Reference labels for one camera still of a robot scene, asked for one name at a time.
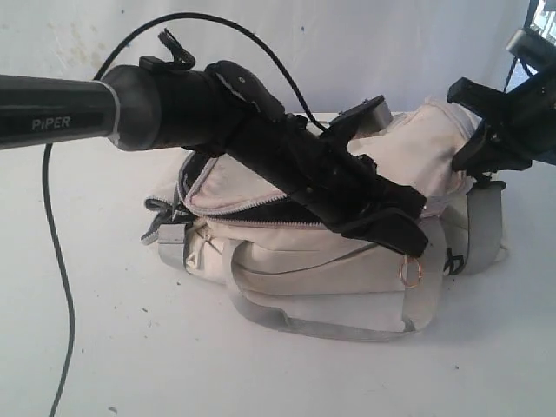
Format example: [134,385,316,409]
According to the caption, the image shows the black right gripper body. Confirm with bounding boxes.
[477,65,555,172]

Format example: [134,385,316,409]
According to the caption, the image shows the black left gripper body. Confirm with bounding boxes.
[229,115,387,226]

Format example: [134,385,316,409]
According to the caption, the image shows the zipper pull with metal ring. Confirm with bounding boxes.
[398,255,424,289]

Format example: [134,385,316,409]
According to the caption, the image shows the white fabric duffel bag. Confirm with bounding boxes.
[142,99,506,341]

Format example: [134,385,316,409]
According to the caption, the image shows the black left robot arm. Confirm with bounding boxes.
[1,56,428,257]

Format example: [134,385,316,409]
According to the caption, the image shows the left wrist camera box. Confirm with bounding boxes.
[329,95,394,136]

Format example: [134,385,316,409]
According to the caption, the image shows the grey cable on table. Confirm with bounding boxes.
[41,142,76,417]

